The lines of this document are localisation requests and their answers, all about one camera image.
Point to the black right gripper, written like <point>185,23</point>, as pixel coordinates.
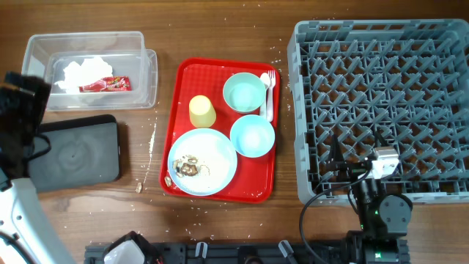
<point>337,162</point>

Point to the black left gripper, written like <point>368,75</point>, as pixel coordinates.
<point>37,100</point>

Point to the red snack wrapper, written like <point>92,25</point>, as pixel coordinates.
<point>108,84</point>

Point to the light blue bowl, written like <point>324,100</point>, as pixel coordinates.
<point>252,136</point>

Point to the mint green bowl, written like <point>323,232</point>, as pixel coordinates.
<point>244,92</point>

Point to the yellow plastic cup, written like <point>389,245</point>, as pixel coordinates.
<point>201,111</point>

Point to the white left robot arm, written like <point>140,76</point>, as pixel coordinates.
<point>24,226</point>

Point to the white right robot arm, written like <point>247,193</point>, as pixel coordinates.
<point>384,217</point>

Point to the grey dishwasher rack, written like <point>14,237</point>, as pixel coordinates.
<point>404,79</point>

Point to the crumpled white napkin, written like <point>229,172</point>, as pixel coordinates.
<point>90,71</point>

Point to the black tray bin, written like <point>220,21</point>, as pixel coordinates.
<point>84,152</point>

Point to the clear plastic bin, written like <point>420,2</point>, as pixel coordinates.
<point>47,55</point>

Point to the white plastic fork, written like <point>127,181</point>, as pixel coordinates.
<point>269,113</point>

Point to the white plastic spoon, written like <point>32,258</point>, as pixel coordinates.
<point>263,108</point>

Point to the red plastic tray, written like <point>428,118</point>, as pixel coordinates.
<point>254,178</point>

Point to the food scrap on table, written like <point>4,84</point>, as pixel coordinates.
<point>139,188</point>

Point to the light blue plate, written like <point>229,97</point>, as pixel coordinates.
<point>213,148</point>

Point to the food scrap on tray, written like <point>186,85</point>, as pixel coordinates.
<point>168,181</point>

